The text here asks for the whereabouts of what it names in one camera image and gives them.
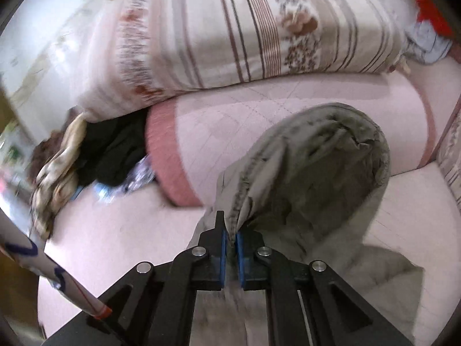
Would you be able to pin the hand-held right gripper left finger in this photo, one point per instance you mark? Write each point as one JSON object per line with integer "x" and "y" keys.
{"x": 223, "y": 257}

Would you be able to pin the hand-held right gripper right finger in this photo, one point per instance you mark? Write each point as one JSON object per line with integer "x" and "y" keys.
{"x": 240, "y": 259}

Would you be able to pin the grey garment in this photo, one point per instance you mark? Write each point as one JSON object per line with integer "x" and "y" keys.
{"x": 309, "y": 187}

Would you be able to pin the beige patterned cloth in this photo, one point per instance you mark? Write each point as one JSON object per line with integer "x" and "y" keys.
{"x": 54, "y": 187}

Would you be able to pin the pink bed sheet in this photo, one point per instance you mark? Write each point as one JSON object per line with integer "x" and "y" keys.
{"x": 126, "y": 230}

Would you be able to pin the brown fuzzy cloth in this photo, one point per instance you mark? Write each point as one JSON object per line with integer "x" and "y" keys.
{"x": 45, "y": 155}

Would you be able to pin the black cloth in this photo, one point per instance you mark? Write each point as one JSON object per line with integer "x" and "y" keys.
{"x": 111, "y": 151}

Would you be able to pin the pink folded blanket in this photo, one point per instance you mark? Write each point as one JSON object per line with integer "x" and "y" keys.
{"x": 234, "y": 126}

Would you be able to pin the striped floral quilt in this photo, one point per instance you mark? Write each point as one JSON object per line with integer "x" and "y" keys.
{"x": 216, "y": 25}

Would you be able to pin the floral patterned pillow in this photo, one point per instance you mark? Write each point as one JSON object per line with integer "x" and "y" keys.
{"x": 452, "y": 151}

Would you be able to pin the light blue striped cloth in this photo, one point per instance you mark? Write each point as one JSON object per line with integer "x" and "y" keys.
{"x": 425, "y": 47}

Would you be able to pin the red cloth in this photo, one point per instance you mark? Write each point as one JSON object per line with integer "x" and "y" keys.
{"x": 432, "y": 10}

